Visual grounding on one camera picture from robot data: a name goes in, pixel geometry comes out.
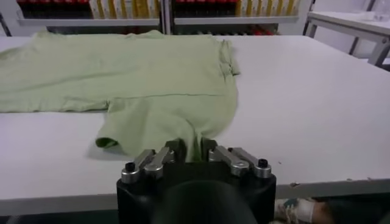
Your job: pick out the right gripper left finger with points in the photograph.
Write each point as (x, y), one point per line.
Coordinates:
(155, 162)

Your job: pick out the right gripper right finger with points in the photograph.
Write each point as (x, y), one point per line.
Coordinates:
(240, 161)

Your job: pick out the light green polo shirt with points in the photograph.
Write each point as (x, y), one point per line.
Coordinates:
(146, 79)

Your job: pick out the white patterned fabric item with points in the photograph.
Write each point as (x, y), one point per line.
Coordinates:
(297, 210)

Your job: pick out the white beverage display shelf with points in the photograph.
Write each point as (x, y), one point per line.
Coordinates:
(88, 22)
(234, 20)

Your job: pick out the white metal-frame table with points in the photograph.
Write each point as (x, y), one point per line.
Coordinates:
(350, 24)

